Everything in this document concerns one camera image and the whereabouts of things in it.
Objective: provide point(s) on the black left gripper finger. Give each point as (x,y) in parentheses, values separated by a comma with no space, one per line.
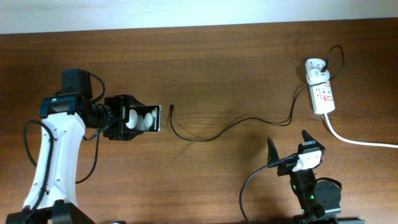
(129,135)
(132,101)

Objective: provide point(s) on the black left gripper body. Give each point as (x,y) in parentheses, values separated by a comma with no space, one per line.
(119,113)

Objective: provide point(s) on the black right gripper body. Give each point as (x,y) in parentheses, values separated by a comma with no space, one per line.
(285,169)

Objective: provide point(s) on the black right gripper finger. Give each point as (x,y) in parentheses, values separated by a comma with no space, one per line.
(273,157)
(308,139)

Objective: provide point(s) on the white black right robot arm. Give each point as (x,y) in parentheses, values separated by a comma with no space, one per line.
(319,198)

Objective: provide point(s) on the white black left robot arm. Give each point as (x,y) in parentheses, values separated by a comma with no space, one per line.
(64,120)

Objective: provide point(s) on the white USB charger adapter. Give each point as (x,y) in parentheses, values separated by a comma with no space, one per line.
(314,71)

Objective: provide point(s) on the white power strip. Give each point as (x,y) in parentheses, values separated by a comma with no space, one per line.
(322,97)

